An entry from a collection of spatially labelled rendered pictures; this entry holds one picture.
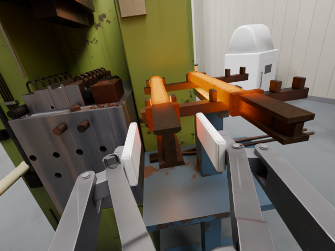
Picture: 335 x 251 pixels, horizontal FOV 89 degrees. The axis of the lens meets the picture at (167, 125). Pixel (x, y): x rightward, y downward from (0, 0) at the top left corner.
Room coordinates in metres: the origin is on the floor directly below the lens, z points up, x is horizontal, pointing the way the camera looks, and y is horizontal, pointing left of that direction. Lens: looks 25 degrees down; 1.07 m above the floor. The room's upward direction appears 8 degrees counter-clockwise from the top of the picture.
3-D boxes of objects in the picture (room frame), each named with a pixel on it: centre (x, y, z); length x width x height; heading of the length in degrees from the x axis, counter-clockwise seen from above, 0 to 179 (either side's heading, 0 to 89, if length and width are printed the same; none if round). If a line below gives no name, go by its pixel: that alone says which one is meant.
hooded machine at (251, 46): (2.99, -1.53, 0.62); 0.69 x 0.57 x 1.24; 26
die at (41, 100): (0.81, 0.38, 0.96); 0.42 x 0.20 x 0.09; 0
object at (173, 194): (0.41, -0.11, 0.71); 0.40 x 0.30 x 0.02; 93
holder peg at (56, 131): (0.52, 0.35, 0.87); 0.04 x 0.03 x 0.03; 0
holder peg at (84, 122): (0.52, 0.27, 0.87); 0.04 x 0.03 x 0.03; 0
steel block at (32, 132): (0.82, 0.33, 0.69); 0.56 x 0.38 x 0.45; 0
